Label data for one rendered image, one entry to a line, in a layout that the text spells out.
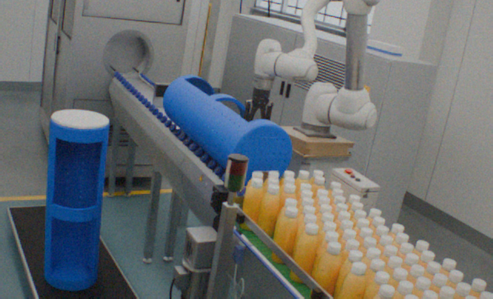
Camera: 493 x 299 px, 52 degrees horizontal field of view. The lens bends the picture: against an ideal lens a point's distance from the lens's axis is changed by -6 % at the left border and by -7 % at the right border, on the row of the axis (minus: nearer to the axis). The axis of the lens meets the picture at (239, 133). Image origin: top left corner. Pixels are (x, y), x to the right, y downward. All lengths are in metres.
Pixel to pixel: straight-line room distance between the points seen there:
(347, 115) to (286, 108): 1.91
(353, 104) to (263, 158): 0.62
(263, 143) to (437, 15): 2.97
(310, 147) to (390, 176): 1.51
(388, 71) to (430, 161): 1.57
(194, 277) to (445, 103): 3.38
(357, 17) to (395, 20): 2.45
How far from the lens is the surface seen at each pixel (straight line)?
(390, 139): 3.91
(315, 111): 2.75
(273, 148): 2.23
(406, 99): 3.90
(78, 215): 2.65
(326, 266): 1.60
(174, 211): 3.33
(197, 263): 2.01
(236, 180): 1.63
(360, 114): 2.63
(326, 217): 1.78
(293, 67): 2.20
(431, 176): 5.05
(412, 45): 4.84
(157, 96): 3.33
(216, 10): 3.52
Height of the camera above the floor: 1.78
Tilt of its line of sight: 16 degrees down
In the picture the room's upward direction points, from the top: 10 degrees clockwise
